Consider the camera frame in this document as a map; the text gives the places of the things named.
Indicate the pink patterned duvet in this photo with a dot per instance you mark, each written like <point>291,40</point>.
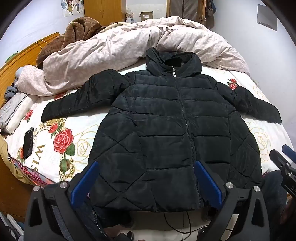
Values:
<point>115,51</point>

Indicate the black smartphone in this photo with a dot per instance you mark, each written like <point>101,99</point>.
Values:
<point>28,142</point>

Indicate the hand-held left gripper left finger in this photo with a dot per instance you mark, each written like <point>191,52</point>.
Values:
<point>83,185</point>

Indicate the black puffer jacket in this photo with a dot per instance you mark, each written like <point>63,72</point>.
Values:
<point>150,127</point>

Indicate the brown fleece blanket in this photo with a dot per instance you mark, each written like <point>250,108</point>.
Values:
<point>76,30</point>

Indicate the grey white pillow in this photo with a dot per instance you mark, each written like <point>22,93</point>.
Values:
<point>11,111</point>

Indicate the wooden headboard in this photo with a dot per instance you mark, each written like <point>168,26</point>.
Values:
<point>13,67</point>

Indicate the grey blue cloth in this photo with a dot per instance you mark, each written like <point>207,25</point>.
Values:
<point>10,90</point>

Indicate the white rose print bedsheet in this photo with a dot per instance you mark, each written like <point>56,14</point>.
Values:
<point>92,125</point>

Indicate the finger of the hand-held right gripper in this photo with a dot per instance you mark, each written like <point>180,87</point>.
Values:
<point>278,158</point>
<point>290,153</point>

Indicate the grey paper on wall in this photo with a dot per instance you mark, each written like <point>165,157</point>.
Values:
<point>267,16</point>

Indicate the red plaid sheet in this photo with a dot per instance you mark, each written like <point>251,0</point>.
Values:
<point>34,172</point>

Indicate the wooden wardrobe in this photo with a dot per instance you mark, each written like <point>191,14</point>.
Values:
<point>104,9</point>

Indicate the person's right leg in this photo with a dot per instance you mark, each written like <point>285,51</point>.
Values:
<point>272,192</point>

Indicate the cardboard box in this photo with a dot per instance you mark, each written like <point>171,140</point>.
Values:
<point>146,15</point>

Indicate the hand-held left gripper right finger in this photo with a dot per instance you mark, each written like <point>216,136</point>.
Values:
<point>208,183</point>

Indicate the cartoon wall poster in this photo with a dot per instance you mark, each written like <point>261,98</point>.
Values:
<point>70,7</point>

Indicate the hanging bags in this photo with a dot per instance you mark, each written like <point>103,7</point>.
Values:
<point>211,14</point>

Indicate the brown fabric closet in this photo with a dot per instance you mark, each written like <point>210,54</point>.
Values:
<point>185,9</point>

